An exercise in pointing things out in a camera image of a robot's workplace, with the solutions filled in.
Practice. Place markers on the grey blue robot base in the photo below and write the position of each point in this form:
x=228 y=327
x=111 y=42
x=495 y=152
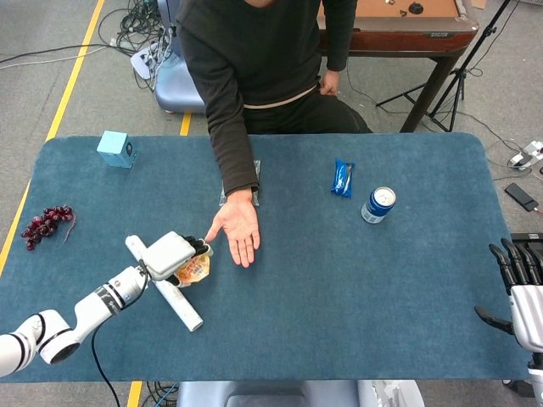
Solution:
x=263 y=392

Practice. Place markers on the dark red grape bunch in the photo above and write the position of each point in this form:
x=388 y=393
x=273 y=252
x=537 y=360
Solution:
x=44 y=222

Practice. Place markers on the clear plastic packet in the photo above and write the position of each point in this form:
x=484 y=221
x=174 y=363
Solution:
x=222 y=198

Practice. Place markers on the person left forearm dark sleeve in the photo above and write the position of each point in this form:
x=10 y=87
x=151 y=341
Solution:
x=339 y=38

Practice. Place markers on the black round knob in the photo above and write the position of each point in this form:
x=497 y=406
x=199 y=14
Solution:
x=416 y=7

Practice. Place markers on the white power adapter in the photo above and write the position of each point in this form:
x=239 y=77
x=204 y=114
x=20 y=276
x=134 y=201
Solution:
x=526 y=157

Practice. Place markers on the black phone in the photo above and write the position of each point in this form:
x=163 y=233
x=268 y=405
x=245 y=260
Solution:
x=521 y=196

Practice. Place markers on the blue snack packet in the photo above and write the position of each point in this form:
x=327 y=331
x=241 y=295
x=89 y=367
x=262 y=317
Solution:
x=343 y=180

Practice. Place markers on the blue table mat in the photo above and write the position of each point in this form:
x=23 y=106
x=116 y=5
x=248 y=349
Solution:
x=318 y=297

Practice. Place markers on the brown pool table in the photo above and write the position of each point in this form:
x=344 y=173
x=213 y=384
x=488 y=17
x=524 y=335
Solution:
x=407 y=38

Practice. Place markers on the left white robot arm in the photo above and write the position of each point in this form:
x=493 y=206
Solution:
x=89 y=311

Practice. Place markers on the black flat device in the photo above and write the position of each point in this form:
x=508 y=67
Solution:
x=530 y=236

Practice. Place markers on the person left hand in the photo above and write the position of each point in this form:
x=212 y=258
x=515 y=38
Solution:
x=328 y=87

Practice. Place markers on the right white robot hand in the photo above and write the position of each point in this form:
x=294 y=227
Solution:
x=528 y=313

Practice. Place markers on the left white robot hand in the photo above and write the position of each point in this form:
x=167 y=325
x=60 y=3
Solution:
x=167 y=256

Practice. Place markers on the white power strip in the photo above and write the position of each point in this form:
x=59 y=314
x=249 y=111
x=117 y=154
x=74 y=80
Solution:
x=142 y=61

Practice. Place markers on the black tripod stand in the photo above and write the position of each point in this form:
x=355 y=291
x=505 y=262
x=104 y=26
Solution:
x=488 y=30

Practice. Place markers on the white cylindrical tube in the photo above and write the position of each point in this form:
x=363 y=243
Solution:
x=182 y=307

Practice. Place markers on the light blue box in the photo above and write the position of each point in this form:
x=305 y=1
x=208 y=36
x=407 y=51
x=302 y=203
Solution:
x=112 y=148

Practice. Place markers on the blue drink can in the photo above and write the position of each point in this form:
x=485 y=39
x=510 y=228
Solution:
x=377 y=205

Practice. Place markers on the person right forearm dark sleeve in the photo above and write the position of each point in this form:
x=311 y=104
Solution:
x=233 y=161

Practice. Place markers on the person right hand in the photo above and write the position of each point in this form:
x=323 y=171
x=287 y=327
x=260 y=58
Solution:
x=239 y=224

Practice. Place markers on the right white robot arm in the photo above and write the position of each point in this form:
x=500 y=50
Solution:
x=536 y=377

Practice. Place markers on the person in dark sweater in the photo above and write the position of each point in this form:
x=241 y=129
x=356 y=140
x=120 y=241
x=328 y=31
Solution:
x=263 y=51

